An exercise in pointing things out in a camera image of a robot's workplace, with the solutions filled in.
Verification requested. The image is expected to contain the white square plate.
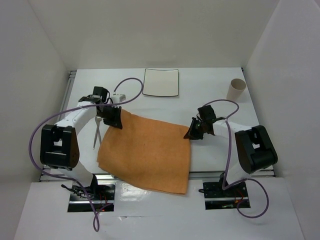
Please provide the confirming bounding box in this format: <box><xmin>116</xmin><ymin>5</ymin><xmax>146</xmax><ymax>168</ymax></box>
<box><xmin>142</xmin><ymin>68</ymin><xmax>179</xmax><ymax>97</ymax></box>

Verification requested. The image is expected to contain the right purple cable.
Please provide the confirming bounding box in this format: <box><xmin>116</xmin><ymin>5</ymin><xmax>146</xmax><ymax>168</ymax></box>
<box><xmin>199</xmin><ymin>99</ymin><xmax>270</xmax><ymax>219</ymax></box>

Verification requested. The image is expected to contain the aluminium rail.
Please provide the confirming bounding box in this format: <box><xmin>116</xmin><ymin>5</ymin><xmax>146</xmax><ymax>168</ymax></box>
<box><xmin>37</xmin><ymin>87</ymin><xmax>278</xmax><ymax>188</ymax></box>

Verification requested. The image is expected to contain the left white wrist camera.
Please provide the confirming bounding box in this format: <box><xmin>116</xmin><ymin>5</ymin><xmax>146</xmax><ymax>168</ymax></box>
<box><xmin>110</xmin><ymin>93</ymin><xmax>126</xmax><ymax>104</ymax></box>

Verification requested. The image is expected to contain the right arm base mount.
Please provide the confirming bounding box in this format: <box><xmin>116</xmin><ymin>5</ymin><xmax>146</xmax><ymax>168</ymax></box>
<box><xmin>198</xmin><ymin>180</ymin><xmax>251</xmax><ymax>210</ymax></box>

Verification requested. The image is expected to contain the beige paper cup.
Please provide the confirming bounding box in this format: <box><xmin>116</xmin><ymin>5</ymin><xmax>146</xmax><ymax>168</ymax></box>
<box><xmin>226</xmin><ymin>78</ymin><xmax>247</xmax><ymax>102</ymax></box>

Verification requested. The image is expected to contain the orange cloth placemat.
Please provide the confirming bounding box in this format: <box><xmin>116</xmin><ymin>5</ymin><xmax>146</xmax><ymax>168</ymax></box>
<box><xmin>97</xmin><ymin>110</ymin><xmax>191</xmax><ymax>195</ymax></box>

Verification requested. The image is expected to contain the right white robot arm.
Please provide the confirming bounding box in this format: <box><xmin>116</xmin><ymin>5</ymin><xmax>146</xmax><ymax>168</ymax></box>
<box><xmin>184</xmin><ymin>105</ymin><xmax>278</xmax><ymax>196</ymax></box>

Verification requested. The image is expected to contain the silver fork left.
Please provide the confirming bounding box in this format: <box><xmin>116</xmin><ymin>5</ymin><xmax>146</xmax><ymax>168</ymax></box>
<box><xmin>93</xmin><ymin>116</ymin><xmax>102</xmax><ymax>149</ymax></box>

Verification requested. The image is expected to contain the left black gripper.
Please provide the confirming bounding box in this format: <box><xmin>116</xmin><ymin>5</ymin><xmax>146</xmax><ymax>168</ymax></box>
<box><xmin>97</xmin><ymin>104</ymin><xmax>122</xmax><ymax>129</ymax></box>

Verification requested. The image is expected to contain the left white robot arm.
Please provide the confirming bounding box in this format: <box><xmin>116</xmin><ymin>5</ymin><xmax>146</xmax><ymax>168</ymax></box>
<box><xmin>40</xmin><ymin>86</ymin><xmax>126</xmax><ymax>200</ymax></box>

